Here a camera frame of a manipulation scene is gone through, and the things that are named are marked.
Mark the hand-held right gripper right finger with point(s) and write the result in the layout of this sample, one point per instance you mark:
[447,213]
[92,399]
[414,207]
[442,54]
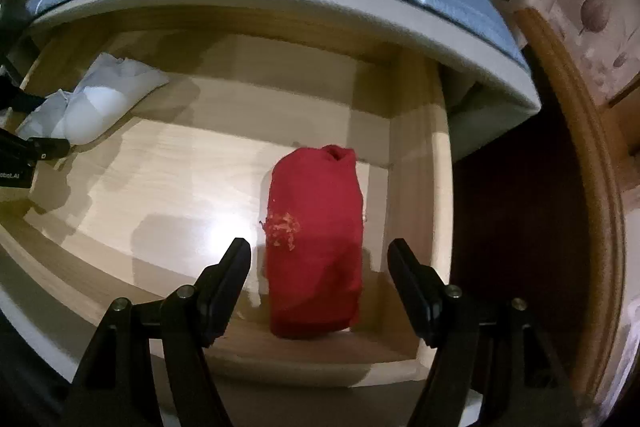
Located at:
[412,287]

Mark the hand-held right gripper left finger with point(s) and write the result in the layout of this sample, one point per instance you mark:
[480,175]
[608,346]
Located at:
[227,287]

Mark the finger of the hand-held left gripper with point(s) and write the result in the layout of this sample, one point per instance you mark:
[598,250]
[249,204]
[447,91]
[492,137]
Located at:
[20,97]
[50,148]

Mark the white underwear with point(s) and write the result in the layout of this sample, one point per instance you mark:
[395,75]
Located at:
[110,97]

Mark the red underwear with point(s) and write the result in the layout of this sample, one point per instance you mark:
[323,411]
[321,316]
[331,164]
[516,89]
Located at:
[315,217]

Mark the white front wooden drawer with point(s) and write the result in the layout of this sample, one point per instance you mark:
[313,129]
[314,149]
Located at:
[175,167]

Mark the blue checked cloth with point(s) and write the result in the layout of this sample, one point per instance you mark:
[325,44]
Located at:
[465,2]

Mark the curved wooden bed frame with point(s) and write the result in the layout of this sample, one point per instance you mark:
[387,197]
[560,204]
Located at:
[565,82]

